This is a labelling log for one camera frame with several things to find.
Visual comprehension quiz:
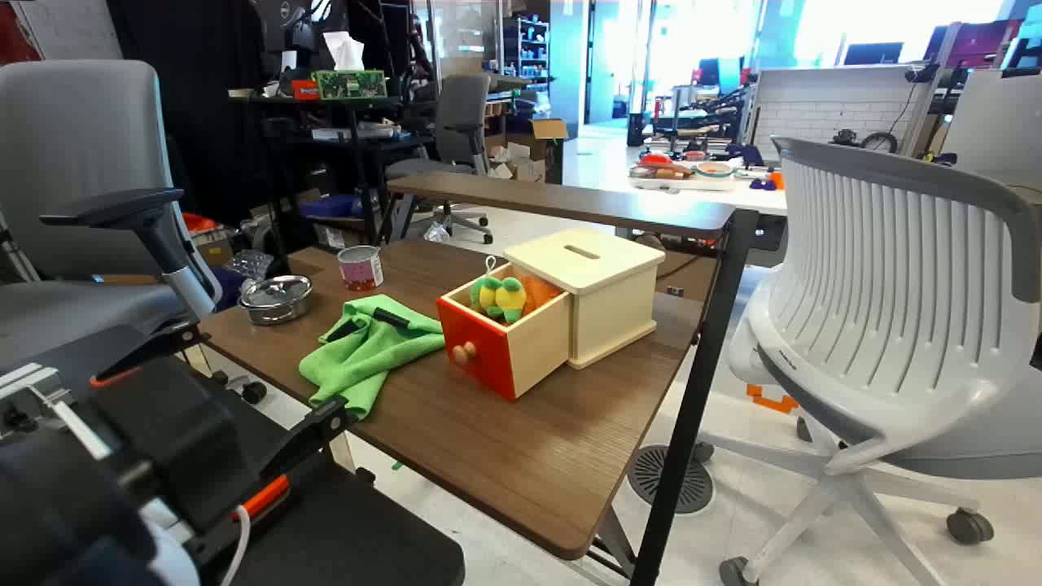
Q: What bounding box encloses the grey swivel office chair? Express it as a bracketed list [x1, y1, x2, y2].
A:
[428, 73, 497, 247]

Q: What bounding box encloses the black camera mount rig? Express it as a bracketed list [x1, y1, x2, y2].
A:
[0, 344, 469, 586]

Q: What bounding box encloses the dark computer monitor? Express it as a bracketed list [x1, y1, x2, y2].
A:
[839, 38, 905, 73]

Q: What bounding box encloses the green microfibre cloth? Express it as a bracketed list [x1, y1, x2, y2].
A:
[296, 291, 450, 422]

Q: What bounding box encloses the white ribbed office chair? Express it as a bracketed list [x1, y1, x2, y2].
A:
[713, 138, 1042, 586]

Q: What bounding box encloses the white partition panel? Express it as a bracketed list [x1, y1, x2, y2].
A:
[745, 64, 925, 167]

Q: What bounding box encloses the grey chair with black armrest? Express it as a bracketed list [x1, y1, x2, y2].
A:
[0, 58, 225, 373]

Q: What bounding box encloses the round metal bowl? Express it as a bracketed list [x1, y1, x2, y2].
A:
[237, 272, 317, 327]

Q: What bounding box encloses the green patterned box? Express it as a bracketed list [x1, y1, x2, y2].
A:
[310, 64, 391, 106]

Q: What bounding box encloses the small pink cup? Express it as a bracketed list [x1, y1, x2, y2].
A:
[336, 242, 387, 293]

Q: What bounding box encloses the yellow green plush toy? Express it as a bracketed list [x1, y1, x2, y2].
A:
[465, 275, 548, 327]

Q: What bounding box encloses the brown wooden desk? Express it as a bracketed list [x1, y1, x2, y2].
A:
[383, 170, 743, 239]

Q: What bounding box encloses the white cluttered table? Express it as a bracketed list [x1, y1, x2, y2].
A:
[627, 159, 790, 222]

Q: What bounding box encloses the black round floor grate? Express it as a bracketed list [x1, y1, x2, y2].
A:
[627, 440, 721, 517]

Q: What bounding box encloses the black metal table leg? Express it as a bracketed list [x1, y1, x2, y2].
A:
[633, 204, 763, 586]

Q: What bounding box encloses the orange plastic bracket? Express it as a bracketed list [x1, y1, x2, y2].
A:
[745, 382, 801, 418]

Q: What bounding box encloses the black storage shelf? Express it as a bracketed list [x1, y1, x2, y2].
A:
[225, 86, 428, 247]

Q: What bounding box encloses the black marker pen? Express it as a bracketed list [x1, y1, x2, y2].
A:
[365, 303, 418, 331]

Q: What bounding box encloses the red-fronted wooden drawer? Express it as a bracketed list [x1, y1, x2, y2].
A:
[432, 263, 576, 405]

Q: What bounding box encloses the cream wooden coin box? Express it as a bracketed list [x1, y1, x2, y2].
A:
[501, 226, 667, 373]

